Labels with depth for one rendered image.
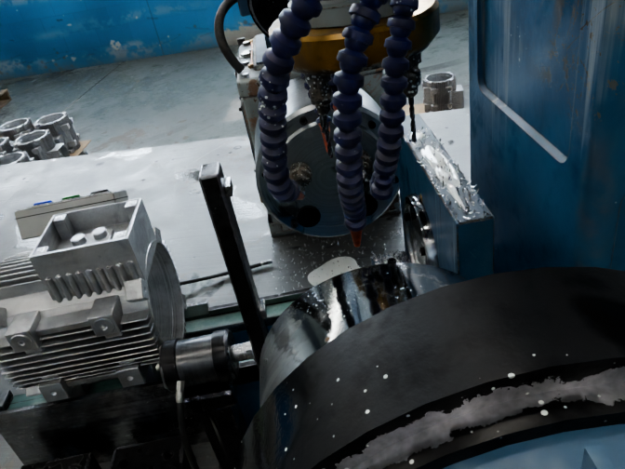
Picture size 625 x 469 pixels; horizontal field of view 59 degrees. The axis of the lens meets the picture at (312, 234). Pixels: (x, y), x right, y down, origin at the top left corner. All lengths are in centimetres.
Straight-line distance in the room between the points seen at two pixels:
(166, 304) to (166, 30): 600
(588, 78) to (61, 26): 689
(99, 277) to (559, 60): 56
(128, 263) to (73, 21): 652
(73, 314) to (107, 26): 635
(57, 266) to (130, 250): 9
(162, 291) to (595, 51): 64
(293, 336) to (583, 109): 33
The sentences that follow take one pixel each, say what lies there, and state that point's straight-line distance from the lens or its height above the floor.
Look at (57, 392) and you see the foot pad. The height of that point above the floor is 97.
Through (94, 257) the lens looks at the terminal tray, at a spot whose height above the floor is 113.
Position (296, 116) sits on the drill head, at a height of 115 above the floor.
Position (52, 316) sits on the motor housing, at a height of 106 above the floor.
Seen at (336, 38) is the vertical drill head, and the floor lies 133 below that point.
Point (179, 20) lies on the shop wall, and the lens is 670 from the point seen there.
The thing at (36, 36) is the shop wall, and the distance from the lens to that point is 743.
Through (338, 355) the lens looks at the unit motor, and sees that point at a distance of 15.
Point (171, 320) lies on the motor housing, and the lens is 86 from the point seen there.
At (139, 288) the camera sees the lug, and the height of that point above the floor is 108.
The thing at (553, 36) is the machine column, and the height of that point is 129.
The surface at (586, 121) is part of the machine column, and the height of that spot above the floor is 123.
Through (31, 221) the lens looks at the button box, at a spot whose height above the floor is 106.
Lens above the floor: 146
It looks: 33 degrees down
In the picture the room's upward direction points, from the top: 11 degrees counter-clockwise
